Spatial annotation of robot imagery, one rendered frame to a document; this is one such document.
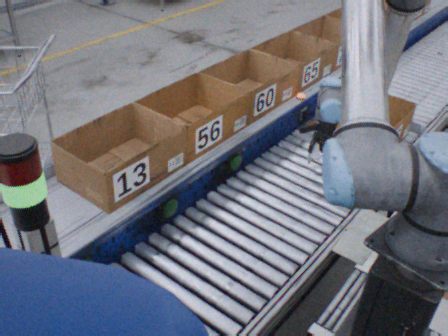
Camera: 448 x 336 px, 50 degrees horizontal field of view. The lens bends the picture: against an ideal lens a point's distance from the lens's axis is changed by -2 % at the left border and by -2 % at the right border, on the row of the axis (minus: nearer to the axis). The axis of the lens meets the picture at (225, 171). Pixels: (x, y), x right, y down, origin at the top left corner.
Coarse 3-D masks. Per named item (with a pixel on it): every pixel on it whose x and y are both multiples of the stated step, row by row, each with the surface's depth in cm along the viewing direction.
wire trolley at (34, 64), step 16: (0, 48) 260; (16, 48) 260; (32, 48) 261; (48, 48) 242; (16, 64) 266; (32, 64) 244; (32, 80) 246; (16, 96) 223; (32, 96) 262; (32, 112) 246; (48, 112) 281; (48, 128) 287; (48, 160) 295
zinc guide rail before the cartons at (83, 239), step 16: (320, 80) 253; (272, 112) 223; (256, 128) 210; (224, 144) 199; (208, 160) 189; (176, 176) 179; (144, 192) 171; (160, 192) 171; (128, 208) 164; (96, 224) 156; (112, 224) 157; (80, 240) 150; (64, 256) 144
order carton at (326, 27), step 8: (328, 16) 293; (304, 24) 279; (312, 24) 286; (320, 24) 294; (328, 24) 295; (336, 24) 292; (304, 32) 282; (312, 32) 290; (320, 32) 298; (328, 32) 298; (336, 32) 295; (328, 40) 257; (336, 40) 297; (336, 56) 260; (336, 64) 264
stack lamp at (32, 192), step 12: (36, 156) 54; (0, 168) 52; (12, 168) 52; (24, 168) 53; (36, 168) 54; (0, 180) 53; (12, 180) 53; (24, 180) 53; (36, 180) 55; (12, 192) 54; (24, 192) 54; (36, 192) 55; (12, 204) 55; (24, 204) 55
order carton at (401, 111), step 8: (392, 96) 237; (392, 104) 238; (400, 104) 236; (408, 104) 233; (416, 104) 230; (392, 112) 240; (400, 112) 238; (408, 112) 222; (392, 120) 242; (400, 120) 240; (408, 120) 228; (336, 128) 218; (400, 136) 227
